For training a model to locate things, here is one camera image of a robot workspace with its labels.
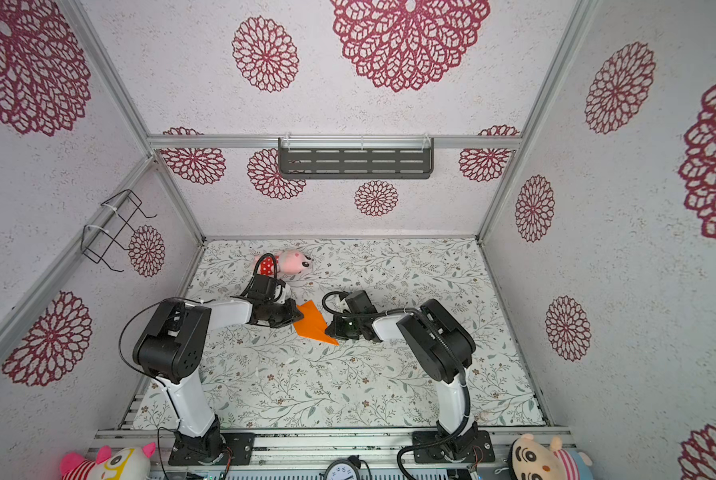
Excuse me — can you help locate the orange square paper sheet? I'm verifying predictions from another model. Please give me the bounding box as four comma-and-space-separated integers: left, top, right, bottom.
293, 300, 339, 345

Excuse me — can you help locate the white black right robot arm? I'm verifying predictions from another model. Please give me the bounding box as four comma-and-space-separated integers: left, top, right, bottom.
322, 298, 477, 441

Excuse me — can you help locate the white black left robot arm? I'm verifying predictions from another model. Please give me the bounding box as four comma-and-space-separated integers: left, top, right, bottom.
132, 297, 304, 439

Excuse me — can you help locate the pink pig plush toy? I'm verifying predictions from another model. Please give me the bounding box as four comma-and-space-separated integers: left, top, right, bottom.
256, 250, 313, 276

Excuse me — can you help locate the round gauge clock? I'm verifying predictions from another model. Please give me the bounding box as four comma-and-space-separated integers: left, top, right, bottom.
323, 455, 362, 480

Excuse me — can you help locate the pink white plush toy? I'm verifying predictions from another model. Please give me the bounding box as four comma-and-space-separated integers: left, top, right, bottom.
60, 443, 156, 480

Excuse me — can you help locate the boy face plush toy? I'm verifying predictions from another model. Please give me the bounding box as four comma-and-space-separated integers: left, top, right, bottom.
507, 433, 594, 480

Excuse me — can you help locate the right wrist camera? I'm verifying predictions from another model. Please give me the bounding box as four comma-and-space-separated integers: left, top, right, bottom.
344, 290, 378, 314

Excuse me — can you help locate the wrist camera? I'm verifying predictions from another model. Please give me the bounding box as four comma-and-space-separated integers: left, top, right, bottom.
242, 274, 286, 304
344, 290, 378, 314

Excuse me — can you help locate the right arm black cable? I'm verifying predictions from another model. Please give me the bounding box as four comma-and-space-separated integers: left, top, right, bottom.
321, 290, 474, 480

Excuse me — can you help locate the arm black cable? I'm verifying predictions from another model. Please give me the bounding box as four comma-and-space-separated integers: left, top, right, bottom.
321, 290, 474, 480
118, 298, 179, 391

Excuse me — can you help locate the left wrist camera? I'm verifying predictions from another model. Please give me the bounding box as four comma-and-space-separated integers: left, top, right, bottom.
242, 274, 286, 304

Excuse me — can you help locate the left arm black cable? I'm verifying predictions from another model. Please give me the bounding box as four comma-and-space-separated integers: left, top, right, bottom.
118, 298, 179, 391

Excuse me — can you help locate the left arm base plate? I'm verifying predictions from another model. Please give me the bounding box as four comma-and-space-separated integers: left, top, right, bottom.
168, 431, 256, 467

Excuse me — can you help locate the grey wall shelf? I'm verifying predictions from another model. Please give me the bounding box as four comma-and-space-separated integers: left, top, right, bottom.
278, 137, 435, 180

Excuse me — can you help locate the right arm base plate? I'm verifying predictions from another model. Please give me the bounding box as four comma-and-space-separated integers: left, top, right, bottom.
412, 429, 496, 464

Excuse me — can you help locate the black wire wall rack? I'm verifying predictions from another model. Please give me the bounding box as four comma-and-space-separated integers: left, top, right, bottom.
80, 189, 157, 273

